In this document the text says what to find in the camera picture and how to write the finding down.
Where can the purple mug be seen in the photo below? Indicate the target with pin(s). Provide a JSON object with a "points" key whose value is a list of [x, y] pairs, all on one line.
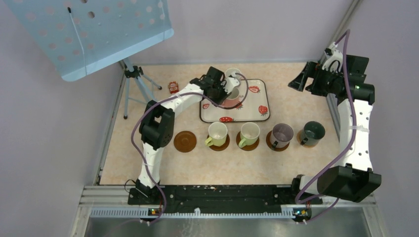
{"points": [[281, 134]]}

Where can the pale pink mug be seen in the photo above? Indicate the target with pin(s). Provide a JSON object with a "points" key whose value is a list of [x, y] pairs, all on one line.
{"points": [[233, 72]]}

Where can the light green mug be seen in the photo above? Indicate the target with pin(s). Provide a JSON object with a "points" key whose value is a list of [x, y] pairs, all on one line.
{"points": [[249, 134]]}

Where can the salmon pink mug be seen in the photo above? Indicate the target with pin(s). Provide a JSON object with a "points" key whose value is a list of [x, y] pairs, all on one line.
{"points": [[233, 100]]}

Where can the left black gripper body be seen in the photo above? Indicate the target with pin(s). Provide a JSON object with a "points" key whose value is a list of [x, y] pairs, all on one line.
{"points": [[218, 94]]}

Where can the strawberry enamel tray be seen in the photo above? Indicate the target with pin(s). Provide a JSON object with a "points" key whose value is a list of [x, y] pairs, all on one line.
{"points": [[255, 105]]}

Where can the blue perforated board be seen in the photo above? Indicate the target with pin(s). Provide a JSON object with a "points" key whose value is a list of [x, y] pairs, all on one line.
{"points": [[81, 37]]}

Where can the small red toy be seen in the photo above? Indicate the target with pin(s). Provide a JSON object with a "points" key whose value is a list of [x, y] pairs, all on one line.
{"points": [[173, 87]]}

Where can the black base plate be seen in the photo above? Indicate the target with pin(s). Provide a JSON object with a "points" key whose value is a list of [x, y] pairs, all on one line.
{"points": [[217, 199]]}

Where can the white cable duct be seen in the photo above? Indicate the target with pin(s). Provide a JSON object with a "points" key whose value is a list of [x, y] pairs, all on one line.
{"points": [[145, 213]]}

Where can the woven rattan coaster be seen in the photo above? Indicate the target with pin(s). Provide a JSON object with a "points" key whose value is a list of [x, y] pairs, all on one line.
{"points": [[307, 139]]}

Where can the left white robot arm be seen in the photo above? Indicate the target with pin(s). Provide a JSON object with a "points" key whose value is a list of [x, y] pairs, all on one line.
{"points": [[156, 126]]}

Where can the dark green mug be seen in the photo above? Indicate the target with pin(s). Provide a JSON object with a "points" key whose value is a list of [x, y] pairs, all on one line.
{"points": [[315, 127]]}

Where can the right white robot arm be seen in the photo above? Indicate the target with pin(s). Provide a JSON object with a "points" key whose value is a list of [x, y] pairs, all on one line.
{"points": [[350, 175]]}

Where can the yellow green mug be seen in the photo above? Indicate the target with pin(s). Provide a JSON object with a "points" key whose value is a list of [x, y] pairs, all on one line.
{"points": [[217, 134]]}

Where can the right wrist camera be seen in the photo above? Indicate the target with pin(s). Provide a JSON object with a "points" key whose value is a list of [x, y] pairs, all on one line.
{"points": [[334, 59]]}

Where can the brown wooden coaster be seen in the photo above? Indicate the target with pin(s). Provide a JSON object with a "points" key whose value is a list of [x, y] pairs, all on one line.
{"points": [[185, 141], [224, 147], [275, 148], [247, 147]]}

